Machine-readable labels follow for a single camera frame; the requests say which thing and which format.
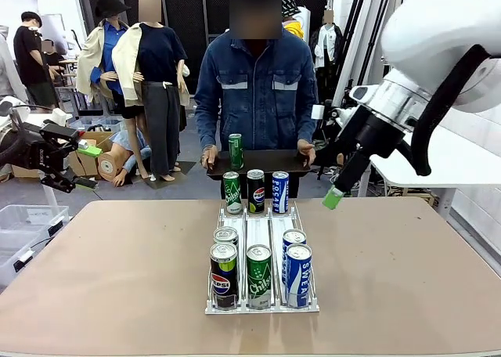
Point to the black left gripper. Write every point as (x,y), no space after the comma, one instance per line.
(37,153)

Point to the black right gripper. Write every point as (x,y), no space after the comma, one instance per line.
(364,145)

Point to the black serving tray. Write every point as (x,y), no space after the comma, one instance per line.
(270,163)

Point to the person's left forearm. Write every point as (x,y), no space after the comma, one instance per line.
(307,126)

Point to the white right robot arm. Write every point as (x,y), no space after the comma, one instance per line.
(430,32)

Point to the seated person black shirt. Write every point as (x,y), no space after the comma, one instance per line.
(55,59)

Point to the person in black cap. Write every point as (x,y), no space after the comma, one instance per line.
(29,51)

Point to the person in denim jacket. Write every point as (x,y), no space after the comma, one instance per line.
(258,98)

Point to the person's left hand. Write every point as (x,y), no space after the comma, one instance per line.
(306,151)

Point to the person's right hand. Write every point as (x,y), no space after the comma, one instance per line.
(209,157)

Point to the brown cardboard box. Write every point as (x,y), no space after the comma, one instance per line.
(88,166)

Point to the lying mannequin torso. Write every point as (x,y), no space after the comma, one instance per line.
(107,165)

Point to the blue Pocari display can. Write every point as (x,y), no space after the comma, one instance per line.
(280,194)

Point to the blue Pocari Sweat can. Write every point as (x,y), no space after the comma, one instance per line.
(293,236)
(298,278)

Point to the clear plastic crate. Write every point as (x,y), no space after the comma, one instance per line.
(109,123)

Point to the clear plastic storage box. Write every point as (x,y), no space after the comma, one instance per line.
(31,216)
(11,255)

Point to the black Pepsi display can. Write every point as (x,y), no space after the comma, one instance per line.
(255,194)

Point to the white can dispenser rack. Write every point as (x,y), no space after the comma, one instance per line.
(258,226)

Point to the wooden crate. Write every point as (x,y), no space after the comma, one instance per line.
(420,196)

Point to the green Chilsung display can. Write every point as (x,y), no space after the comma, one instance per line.
(231,194)

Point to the mannequin in grey hoodie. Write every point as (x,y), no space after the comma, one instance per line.
(9,71)

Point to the mannequin blue shirt beige coat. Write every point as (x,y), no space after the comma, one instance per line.
(107,47)

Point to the mannequin navy tee cream jacket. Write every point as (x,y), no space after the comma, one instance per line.
(156,59)

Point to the mannequin in white jacket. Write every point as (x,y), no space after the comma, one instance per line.
(326,44)

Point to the black bucket hat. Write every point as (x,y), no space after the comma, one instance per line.
(109,6)

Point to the mannequin in yellow jacket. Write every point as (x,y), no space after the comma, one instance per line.
(294,30)

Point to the leaning black stand poles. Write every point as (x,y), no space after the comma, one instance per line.
(361,16)

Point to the patterned bucket hat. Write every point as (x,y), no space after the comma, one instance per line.
(290,6)

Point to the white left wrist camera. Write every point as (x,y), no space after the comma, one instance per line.
(62,116)

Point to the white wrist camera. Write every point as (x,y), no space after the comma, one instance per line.
(62,116)
(318,111)

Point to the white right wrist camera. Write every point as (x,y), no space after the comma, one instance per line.
(318,111)

